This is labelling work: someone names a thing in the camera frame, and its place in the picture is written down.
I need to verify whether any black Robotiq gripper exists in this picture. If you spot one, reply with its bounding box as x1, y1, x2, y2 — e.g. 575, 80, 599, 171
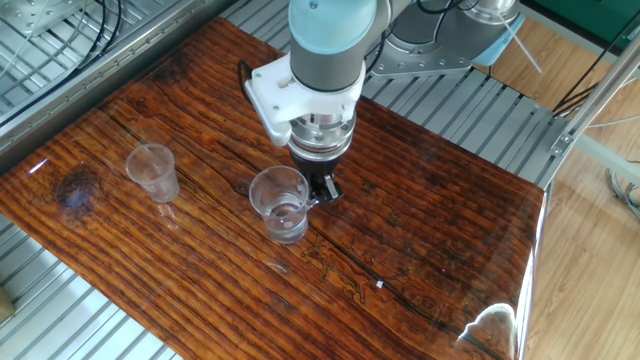
291, 149, 347, 204

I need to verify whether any clear plastic cup with handle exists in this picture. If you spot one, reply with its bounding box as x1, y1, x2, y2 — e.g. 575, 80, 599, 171
248, 165, 321, 245

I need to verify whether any clear plain plastic cup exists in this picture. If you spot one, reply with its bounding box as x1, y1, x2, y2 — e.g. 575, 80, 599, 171
124, 143, 181, 204

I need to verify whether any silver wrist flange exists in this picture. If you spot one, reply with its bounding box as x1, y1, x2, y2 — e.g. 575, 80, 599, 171
287, 112, 357, 161

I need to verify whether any glossy wood grain board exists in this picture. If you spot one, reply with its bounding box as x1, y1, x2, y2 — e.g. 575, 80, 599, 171
0, 16, 546, 360

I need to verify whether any white zip tie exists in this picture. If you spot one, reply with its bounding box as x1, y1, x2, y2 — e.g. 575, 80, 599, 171
497, 12, 544, 75

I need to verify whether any perforated silver plate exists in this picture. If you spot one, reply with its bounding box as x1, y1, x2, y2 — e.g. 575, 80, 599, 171
0, 0, 89, 39

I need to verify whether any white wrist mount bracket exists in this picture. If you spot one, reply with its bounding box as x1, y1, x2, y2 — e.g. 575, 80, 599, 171
243, 53, 366, 147

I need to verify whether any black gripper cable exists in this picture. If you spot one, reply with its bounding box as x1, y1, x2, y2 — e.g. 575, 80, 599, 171
236, 59, 254, 104

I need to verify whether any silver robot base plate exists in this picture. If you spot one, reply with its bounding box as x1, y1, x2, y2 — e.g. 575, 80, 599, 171
367, 29, 474, 80

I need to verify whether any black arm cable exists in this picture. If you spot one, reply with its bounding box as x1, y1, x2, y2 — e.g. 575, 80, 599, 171
417, 0, 479, 34

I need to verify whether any aluminium table rail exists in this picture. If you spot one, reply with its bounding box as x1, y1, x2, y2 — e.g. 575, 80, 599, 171
0, 0, 236, 174

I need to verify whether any thin black cable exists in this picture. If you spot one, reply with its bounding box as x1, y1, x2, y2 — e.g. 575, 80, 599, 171
0, 0, 109, 129
0, 0, 124, 129

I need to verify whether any black floor cable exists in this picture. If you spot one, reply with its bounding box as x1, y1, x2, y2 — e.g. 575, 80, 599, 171
552, 9, 640, 119

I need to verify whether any aluminium frame post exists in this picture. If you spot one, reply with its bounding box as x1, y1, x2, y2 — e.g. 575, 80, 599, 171
549, 37, 640, 159

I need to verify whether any grey frame crossbar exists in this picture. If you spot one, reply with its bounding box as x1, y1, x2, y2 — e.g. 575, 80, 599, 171
574, 134, 640, 186

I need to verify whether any white cable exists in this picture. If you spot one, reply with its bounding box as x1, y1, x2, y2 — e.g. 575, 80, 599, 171
584, 114, 640, 129

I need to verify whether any coloured cable bundle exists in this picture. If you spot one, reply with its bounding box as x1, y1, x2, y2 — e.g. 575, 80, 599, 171
607, 159, 640, 221

